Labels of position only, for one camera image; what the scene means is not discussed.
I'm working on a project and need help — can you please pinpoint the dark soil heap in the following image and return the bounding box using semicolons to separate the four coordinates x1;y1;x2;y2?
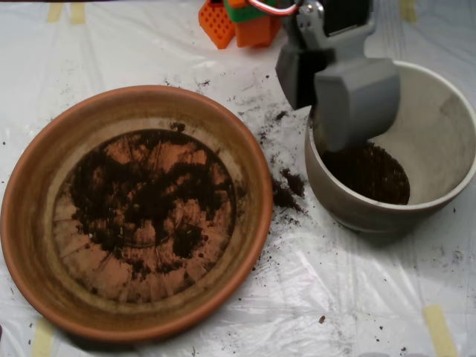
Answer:
68;129;235;280

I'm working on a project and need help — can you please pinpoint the white ceramic pot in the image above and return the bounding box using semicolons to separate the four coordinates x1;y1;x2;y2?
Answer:
304;61;476;236

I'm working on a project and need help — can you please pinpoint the spilled soil clump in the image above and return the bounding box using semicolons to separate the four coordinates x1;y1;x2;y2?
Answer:
273;169;309;215

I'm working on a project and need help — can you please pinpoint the terracotta saucer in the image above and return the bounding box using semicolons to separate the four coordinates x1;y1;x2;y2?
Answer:
0;84;275;343

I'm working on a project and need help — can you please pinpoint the beige masking tape strip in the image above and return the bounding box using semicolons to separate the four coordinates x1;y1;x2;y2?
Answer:
423;304;458;357
70;2;87;25
400;0;417;23
31;318;56;357
47;2;64;22

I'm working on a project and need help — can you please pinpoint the clear plastic cover sheet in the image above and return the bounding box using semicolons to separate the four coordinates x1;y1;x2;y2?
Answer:
0;0;476;357

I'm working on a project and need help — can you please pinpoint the red and white servo cable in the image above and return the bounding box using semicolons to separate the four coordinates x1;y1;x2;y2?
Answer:
248;0;304;18

